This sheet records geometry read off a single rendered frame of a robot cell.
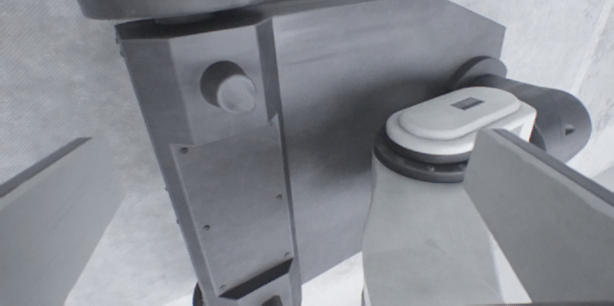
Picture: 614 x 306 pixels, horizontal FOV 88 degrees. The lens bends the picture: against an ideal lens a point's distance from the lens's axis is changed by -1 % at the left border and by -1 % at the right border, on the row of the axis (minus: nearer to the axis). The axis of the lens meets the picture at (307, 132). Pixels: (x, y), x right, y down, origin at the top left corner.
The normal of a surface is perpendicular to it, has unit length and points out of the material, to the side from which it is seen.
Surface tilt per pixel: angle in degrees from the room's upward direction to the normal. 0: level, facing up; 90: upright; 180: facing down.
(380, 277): 113
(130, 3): 37
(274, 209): 0
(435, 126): 90
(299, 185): 0
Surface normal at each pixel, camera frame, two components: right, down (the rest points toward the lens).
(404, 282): -0.14, -0.99
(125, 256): 0.51, 0.37
